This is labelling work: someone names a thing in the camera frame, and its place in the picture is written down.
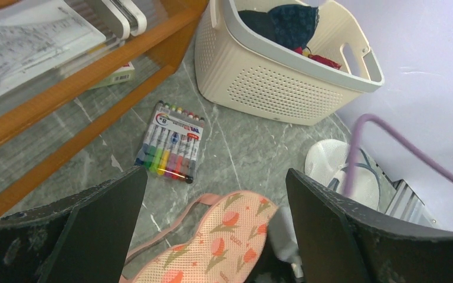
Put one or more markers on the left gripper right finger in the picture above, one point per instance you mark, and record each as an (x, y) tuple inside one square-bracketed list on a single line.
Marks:
[(341, 240)]

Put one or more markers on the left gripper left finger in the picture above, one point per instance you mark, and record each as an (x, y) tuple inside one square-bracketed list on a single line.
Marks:
[(80, 238)]

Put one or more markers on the pink floral mesh laundry bag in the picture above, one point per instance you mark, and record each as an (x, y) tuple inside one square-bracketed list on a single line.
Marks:
[(226, 246)]

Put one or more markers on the white round mesh laundry bag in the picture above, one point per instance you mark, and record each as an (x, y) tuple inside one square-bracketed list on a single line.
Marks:
[(326, 163)]

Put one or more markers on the cream plastic laundry basket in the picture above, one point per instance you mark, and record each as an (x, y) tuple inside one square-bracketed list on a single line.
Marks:
[(241, 70)]

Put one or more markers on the orange wooden shelf rack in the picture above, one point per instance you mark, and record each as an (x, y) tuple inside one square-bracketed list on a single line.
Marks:
[(40, 136)]

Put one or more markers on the pack of coloured markers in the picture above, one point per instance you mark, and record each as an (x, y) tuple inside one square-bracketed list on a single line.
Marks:
[(172, 143)]

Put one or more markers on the white box on shelf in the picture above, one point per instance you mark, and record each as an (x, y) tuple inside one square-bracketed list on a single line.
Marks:
[(123, 74)]

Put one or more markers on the red garment in basket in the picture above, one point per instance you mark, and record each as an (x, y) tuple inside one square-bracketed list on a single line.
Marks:
[(323, 60)]

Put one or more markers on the white paper sheet on shelf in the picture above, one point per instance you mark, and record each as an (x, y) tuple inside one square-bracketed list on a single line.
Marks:
[(37, 36)]

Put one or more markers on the dark blue garment in basket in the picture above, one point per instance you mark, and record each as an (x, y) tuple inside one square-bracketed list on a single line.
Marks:
[(294, 24)]

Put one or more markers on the white upright item on shelf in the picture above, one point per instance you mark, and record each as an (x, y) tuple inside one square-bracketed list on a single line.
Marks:
[(122, 17)]

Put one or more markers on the black garment in basket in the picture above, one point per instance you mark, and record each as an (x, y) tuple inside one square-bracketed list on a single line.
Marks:
[(259, 22)]

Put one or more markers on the aluminium frame rail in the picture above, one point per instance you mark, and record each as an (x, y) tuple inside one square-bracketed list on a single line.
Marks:
[(397, 199)]

